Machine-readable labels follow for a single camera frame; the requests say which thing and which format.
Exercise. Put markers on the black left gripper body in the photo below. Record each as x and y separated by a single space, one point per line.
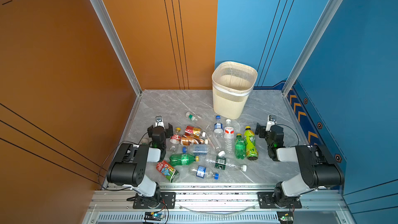
158 130

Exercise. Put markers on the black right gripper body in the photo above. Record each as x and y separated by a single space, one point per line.
263 130

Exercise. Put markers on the lime green tea bottle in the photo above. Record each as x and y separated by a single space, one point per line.
251 150

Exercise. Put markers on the clear bottle green cap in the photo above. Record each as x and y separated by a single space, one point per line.
192 116

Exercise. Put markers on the Wahaha clear water bottle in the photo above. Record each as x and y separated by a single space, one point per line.
229 136

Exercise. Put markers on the clear bottle dark green label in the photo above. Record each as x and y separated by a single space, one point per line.
222 163

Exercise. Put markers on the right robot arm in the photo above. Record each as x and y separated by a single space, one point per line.
317 169

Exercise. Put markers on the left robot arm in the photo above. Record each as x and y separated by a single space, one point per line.
128 169

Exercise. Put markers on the cream ribbed waste bin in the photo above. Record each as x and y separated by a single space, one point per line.
232 84

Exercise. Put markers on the clear bottle red label yellow cap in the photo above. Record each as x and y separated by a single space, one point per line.
175 141

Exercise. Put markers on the brown Nescafe bottle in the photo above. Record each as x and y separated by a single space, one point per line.
191 140

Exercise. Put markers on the large green Sprite bottle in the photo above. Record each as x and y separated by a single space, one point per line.
183 159

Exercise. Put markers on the small green Sprite bottle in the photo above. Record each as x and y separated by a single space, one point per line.
240 147

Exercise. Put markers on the pale blue label bottle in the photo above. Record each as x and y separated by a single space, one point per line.
197 149

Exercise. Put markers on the clear bottle blue cap front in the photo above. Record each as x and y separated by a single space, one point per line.
203 172

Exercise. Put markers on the guava label clear bottle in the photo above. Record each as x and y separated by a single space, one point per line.
215 144

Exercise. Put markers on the blue label clear bottle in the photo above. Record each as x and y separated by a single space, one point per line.
218 127

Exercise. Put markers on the right circuit board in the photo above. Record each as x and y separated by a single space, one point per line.
285 217

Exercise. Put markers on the circuit board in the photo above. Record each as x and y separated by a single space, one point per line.
285 217
154 217

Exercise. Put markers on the left circuit board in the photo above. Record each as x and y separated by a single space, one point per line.
154 217

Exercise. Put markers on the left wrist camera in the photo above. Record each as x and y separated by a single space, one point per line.
159 121

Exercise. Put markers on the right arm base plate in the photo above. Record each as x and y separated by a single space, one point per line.
271 200

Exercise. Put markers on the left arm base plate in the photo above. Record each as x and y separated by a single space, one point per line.
159 200

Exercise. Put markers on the aluminium front rail frame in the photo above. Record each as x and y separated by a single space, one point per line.
213 203

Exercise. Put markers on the left aluminium corner post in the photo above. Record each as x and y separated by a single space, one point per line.
109 28

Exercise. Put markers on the aluminium corner post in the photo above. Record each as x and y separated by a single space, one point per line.
323 22
109 28

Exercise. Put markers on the right aluminium corner post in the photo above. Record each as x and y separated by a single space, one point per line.
323 22

